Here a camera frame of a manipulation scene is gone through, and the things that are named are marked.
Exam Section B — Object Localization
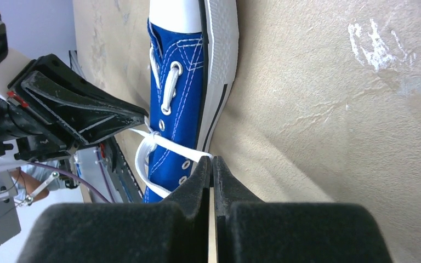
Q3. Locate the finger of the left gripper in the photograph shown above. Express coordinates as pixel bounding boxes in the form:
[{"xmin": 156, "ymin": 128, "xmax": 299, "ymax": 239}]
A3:
[{"xmin": 21, "ymin": 71, "xmax": 147, "ymax": 145}]

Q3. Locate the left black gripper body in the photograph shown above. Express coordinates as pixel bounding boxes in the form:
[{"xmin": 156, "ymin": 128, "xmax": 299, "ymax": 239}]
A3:
[{"xmin": 8, "ymin": 54, "xmax": 87, "ymax": 161}]

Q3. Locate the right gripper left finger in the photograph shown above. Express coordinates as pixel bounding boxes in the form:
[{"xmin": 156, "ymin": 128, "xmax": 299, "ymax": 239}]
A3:
[{"xmin": 18, "ymin": 157, "xmax": 212, "ymax": 262}]

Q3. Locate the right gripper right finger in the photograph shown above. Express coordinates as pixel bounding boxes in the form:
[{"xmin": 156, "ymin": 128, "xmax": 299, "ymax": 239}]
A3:
[{"xmin": 213, "ymin": 156, "xmax": 392, "ymax": 262}]

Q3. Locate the white shoelace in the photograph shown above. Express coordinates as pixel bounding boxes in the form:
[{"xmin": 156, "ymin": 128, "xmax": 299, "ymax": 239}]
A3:
[{"xmin": 135, "ymin": 44, "xmax": 212, "ymax": 203}]

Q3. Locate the blue canvas sneaker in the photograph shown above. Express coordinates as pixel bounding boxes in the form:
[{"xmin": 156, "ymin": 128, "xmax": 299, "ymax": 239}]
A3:
[{"xmin": 135, "ymin": 1, "xmax": 239, "ymax": 203}]

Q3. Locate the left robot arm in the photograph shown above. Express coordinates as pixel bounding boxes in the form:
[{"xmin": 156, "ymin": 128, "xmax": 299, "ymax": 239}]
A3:
[{"xmin": 0, "ymin": 54, "xmax": 148, "ymax": 162}]

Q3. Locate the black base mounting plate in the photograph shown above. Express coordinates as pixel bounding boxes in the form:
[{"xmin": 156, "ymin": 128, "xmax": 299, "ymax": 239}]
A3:
[{"xmin": 101, "ymin": 137, "xmax": 143, "ymax": 203}]

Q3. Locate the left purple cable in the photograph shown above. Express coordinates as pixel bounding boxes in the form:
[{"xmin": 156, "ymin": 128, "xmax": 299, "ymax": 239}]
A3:
[{"xmin": 29, "ymin": 161, "xmax": 115, "ymax": 204}]

